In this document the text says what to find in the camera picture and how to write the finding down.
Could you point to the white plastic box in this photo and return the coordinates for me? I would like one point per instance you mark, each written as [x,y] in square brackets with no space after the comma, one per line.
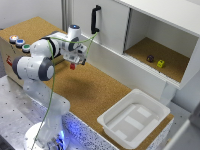
[133,117]

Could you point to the purple block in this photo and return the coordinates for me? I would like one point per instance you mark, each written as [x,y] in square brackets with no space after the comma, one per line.
[150,58]

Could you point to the white sliding door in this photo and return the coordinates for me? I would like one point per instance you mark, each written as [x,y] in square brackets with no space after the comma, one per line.
[101,25]

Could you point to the white cabinet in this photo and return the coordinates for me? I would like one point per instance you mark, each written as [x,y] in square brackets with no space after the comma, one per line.
[156,43]

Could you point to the blue button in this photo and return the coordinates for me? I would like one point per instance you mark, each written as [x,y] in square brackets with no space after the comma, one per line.
[20,42]

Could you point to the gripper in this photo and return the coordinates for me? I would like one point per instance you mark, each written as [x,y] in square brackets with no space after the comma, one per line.
[77,53]

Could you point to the green button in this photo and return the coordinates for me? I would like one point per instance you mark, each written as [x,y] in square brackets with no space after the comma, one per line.
[26,47]

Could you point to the yellow block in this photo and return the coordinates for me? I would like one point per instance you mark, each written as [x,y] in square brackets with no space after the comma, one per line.
[160,63]

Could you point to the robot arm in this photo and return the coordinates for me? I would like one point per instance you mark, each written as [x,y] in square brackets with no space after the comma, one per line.
[36,68]

